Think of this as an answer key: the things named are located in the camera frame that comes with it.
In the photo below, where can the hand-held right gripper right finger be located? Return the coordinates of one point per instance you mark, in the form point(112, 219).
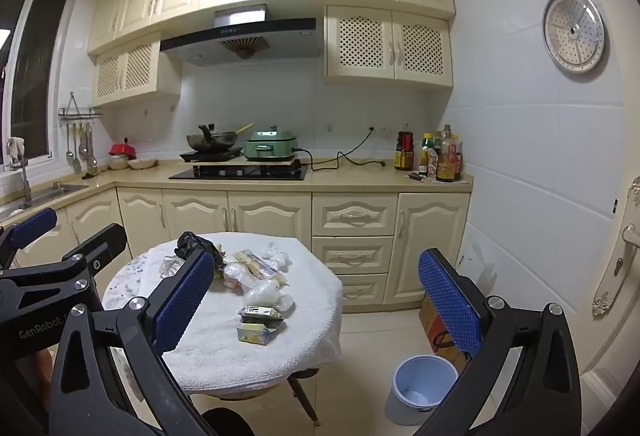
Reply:
point(450, 301)

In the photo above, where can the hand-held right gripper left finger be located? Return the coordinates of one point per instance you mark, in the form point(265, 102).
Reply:
point(185, 301)

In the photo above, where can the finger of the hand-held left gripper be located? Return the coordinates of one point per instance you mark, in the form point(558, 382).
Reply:
point(102, 243)
point(35, 223)

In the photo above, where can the clear plastic bag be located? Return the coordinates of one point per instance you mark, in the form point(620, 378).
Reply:
point(170, 266)

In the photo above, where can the white plastic wrap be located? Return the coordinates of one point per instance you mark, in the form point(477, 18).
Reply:
point(234, 273)

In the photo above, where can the black plastic bag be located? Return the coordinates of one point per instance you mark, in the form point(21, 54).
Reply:
point(192, 241)

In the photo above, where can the beige snack packet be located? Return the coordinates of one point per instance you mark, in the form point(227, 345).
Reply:
point(250, 261)

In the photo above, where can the pale blue waste bin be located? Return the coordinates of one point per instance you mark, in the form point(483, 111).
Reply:
point(425, 391)

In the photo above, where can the brown cardboard box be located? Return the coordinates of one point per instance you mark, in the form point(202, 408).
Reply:
point(429, 321)

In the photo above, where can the steel kitchen sink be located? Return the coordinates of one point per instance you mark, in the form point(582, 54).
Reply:
point(45, 196)

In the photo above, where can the floral patterned tablecloth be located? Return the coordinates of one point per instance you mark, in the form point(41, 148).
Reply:
point(125, 276)

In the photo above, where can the metal sink faucet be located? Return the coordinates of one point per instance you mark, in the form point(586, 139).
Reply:
point(24, 176)

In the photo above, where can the metal spatula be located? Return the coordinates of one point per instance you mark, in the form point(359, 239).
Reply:
point(76, 164)

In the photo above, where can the rag on faucet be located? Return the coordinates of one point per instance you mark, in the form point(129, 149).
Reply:
point(15, 147)

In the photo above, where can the white bowl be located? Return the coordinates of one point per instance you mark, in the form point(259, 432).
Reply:
point(119, 162)

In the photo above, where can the metal skimmer spoon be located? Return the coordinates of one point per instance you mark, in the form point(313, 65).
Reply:
point(91, 160)

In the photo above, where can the metal ladle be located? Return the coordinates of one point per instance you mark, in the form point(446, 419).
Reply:
point(69, 146)

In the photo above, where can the white shallow dish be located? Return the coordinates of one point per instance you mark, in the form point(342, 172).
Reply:
point(142, 164)

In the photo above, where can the red pot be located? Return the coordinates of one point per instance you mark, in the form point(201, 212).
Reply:
point(122, 149)

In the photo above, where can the round table white cloth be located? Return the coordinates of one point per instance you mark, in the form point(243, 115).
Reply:
point(300, 331)

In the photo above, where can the cream base cabinet run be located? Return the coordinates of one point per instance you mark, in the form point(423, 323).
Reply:
point(270, 216)

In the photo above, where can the black round stool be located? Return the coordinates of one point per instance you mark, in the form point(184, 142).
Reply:
point(230, 423)

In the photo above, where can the cluster of condiment bottles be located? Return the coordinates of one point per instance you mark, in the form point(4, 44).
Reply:
point(445, 161)

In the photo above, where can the black induction cooker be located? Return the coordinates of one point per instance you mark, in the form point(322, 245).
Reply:
point(212, 155)

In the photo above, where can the kitchen window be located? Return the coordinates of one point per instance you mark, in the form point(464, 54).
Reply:
point(35, 76)

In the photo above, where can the black wok with lid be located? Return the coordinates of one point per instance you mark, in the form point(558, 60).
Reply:
point(212, 140)

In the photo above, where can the round folding table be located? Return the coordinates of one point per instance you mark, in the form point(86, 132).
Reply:
point(303, 396)

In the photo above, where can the beige countertop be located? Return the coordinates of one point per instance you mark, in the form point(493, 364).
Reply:
point(350, 181)

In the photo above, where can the large dark sauce bottle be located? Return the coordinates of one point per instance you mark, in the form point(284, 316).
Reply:
point(404, 151)

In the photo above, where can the narrow cream lattice cabinet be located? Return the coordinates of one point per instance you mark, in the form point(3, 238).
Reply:
point(135, 71)

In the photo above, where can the green electric cooking pot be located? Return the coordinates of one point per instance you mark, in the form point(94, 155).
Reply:
point(270, 146)

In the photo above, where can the black range hood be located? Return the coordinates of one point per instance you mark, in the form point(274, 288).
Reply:
point(250, 34)

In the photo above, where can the wide cream lattice cabinet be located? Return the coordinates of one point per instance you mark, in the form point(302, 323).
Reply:
point(390, 44)

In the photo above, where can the round metal steamer plate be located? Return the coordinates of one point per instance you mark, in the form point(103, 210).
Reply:
point(574, 32)

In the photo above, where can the wall utensil rack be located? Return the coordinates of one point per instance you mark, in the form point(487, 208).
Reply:
point(80, 112)

